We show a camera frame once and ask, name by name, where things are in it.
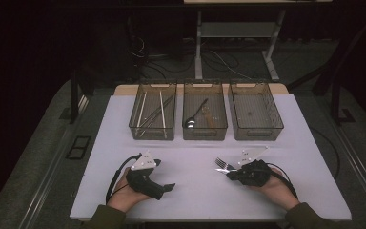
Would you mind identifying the translucent brown plastic bin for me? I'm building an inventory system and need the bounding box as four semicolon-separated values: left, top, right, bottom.
228;79;284;142
129;79;177;141
182;79;229;141

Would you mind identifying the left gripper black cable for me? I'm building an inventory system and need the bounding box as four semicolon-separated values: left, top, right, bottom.
105;153;143;205

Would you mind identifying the aluminium rail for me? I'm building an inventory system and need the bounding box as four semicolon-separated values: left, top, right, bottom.
330;122;366;220
18;94;89;229

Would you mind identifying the person's right hand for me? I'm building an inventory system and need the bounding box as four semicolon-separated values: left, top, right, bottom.
250;167;301;212

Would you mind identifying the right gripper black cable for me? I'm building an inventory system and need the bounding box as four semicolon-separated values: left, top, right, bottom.
266;162;298;198

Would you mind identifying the black handled metal spoon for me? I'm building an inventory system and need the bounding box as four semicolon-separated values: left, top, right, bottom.
184;97;210;129

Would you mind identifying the person's left hand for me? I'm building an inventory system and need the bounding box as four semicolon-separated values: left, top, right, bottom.
106;167;153;214

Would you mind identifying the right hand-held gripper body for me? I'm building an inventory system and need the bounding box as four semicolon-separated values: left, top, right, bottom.
235;145;272;188

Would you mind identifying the white floor cable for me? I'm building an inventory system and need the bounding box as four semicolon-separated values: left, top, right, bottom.
208;50;253;80

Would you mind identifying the grey metal desk frame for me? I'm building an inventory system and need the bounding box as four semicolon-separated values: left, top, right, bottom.
194;10;287;82

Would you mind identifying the black metal stand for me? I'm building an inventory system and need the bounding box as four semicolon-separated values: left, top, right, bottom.
313;12;366;127

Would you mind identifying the thin black cable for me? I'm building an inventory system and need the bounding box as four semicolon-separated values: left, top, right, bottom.
309;127;341;179

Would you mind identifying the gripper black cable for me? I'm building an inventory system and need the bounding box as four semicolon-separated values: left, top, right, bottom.
266;162;298;198
105;153;143;205

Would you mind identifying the black floor cable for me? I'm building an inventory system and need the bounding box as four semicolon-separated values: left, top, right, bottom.
139;52;195;80

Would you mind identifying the white table board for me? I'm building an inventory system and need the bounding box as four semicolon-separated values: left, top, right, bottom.
70;94;353;222

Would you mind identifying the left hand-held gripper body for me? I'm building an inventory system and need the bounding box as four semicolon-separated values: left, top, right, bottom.
126;149;166;201

